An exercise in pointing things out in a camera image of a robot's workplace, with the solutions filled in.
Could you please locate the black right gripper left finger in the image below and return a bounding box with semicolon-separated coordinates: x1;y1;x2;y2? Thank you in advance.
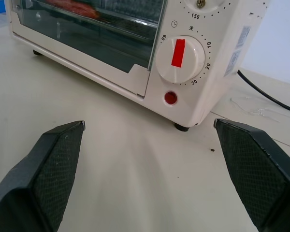
0;120;86;232

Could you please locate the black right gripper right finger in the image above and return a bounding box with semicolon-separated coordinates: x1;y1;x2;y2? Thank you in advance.
213;118;290;232

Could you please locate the white toaster oven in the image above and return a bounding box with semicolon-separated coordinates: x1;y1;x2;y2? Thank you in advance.
9;0;266;132

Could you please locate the glass oven door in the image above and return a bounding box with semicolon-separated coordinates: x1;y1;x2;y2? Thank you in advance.
10;0;169;98

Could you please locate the red sausage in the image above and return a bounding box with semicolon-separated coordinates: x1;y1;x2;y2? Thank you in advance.
67;0;100;19

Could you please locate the red indicator light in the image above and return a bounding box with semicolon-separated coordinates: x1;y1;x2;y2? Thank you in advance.
164;90;178;106

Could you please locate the white timer knob red tape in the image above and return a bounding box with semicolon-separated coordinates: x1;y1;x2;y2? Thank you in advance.
155;36;206;85

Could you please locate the black power cable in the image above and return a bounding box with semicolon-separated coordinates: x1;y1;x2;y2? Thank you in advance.
236;69;290;113

